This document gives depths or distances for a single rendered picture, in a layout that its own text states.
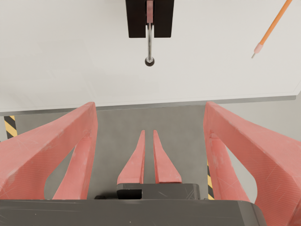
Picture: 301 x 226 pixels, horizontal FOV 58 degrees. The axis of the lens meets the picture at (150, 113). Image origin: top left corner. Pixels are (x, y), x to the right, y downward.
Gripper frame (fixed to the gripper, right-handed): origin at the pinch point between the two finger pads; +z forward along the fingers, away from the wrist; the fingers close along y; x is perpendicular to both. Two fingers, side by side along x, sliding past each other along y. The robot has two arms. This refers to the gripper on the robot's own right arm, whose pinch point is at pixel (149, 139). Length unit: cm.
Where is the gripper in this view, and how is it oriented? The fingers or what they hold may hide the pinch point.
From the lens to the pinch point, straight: 30.0
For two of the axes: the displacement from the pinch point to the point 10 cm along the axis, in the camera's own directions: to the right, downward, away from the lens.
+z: -0.1, -7.9, 6.2
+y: -10.0, 0.1, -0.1
